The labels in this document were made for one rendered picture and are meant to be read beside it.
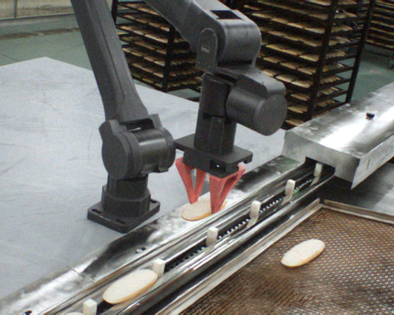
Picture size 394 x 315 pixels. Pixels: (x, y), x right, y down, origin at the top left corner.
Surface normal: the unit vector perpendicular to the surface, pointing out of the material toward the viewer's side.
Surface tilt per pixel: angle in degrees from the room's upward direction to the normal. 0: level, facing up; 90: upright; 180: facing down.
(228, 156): 1
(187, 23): 93
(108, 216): 0
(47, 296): 0
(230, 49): 95
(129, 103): 48
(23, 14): 90
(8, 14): 90
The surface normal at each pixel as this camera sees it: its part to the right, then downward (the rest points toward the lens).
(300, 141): -0.58, 0.24
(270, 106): 0.65, 0.36
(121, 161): -0.75, 0.15
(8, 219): 0.15, -0.91
